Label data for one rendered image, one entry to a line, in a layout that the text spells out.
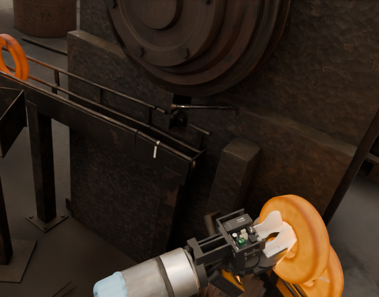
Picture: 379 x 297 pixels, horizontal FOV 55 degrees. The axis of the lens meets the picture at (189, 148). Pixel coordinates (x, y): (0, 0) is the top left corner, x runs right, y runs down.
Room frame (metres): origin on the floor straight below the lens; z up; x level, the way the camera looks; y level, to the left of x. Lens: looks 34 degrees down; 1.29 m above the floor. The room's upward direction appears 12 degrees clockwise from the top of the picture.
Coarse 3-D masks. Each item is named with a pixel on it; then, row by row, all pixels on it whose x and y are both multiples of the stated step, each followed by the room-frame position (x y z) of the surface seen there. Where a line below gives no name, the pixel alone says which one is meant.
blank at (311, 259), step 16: (272, 208) 0.52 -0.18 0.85; (288, 208) 0.49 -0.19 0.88; (304, 208) 0.47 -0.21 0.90; (288, 224) 0.48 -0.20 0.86; (304, 224) 0.45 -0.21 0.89; (320, 224) 0.45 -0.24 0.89; (304, 240) 0.44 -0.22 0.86; (320, 240) 0.43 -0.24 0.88; (288, 256) 0.46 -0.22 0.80; (304, 256) 0.43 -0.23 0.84; (320, 256) 0.41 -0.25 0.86; (288, 272) 0.43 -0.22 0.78; (304, 272) 0.41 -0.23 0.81; (320, 272) 0.41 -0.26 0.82
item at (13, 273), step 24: (0, 96) 0.97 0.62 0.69; (0, 120) 0.80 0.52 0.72; (24, 120) 0.96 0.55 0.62; (0, 144) 0.78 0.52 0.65; (0, 192) 0.88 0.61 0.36; (0, 216) 0.85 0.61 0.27; (0, 240) 0.84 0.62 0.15; (24, 240) 0.97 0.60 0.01; (0, 264) 0.84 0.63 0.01; (24, 264) 0.86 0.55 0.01
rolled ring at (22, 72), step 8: (0, 40) 1.19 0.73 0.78; (8, 40) 1.18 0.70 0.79; (16, 40) 1.20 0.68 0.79; (0, 48) 1.23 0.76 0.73; (8, 48) 1.17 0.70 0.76; (16, 48) 1.17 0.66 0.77; (0, 56) 1.24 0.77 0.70; (16, 56) 1.16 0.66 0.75; (24, 56) 1.18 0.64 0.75; (0, 64) 1.22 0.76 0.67; (16, 64) 1.16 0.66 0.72; (24, 64) 1.16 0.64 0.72; (8, 72) 1.22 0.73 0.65; (16, 72) 1.16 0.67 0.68; (24, 72) 1.16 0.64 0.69; (24, 80) 1.17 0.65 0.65
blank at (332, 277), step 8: (296, 240) 0.55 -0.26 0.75; (296, 248) 0.54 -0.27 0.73; (336, 256) 0.50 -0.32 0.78; (328, 264) 0.48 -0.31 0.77; (336, 264) 0.48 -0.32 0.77; (328, 272) 0.47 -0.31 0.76; (336, 272) 0.47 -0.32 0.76; (312, 280) 0.51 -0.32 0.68; (320, 280) 0.47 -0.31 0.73; (328, 280) 0.46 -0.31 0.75; (336, 280) 0.46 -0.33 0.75; (304, 288) 0.49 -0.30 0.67; (312, 288) 0.48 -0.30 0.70; (320, 288) 0.47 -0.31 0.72; (328, 288) 0.45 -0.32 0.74; (336, 288) 0.45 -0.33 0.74; (312, 296) 0.47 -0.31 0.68; (320, 296) 0.46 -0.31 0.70; (328, 296) 0.45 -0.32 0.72; (336, 296) 0.45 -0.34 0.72
